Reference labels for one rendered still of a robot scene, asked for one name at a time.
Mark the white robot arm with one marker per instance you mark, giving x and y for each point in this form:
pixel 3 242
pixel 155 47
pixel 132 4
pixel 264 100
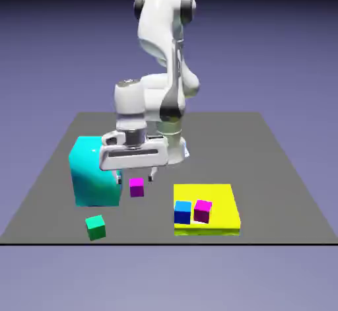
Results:
pixel 155 39

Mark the large yellow box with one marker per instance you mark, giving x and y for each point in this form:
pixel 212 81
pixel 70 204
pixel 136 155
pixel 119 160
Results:
pixel 211 197

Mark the small blue cube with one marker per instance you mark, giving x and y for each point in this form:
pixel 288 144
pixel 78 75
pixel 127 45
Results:
pixel 182 212

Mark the large cyan box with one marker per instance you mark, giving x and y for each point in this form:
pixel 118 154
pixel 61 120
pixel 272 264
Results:
pixel 92 176

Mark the small magenta cube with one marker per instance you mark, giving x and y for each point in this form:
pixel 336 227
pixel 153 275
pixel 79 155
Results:
pixel 202 211
pixel 136 187

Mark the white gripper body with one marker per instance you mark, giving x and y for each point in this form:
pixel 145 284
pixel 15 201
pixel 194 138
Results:
pixel 133 159

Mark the small green cube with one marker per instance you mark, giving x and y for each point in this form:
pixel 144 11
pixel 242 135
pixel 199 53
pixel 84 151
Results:
pixel 95 227

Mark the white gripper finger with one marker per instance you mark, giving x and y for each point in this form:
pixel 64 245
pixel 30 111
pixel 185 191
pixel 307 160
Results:
pixel 119 176
pixel 152 173

